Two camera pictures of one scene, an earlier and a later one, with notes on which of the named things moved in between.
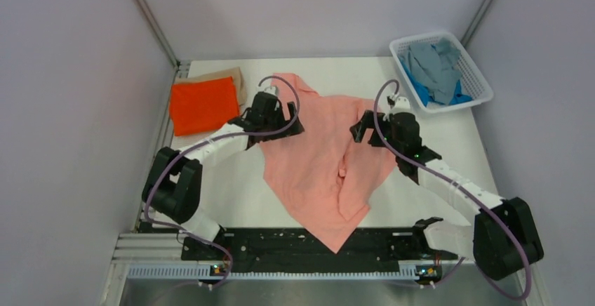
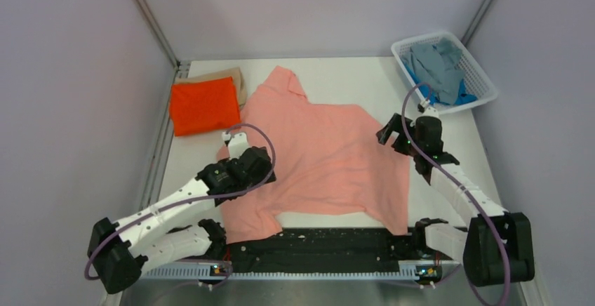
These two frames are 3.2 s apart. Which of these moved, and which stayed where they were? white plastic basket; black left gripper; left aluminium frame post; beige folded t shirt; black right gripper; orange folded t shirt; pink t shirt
Moved: pink t shirt; black left gripper; black right gripper
Stayed: beige folded t shirt; white plastic basket; orange folded t shirt; left aluminium frame post
